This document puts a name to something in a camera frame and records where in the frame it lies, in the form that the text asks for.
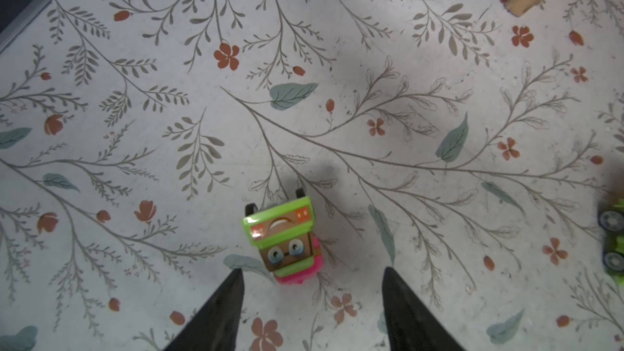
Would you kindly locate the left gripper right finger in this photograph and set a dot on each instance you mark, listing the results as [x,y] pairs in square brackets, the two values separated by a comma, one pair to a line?
[410,324]

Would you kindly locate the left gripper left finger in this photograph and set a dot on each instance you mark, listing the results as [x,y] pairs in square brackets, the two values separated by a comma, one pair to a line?
[215,325]

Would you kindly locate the orange green mixer truck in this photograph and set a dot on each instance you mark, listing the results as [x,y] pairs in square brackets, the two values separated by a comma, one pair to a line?
[610,220]

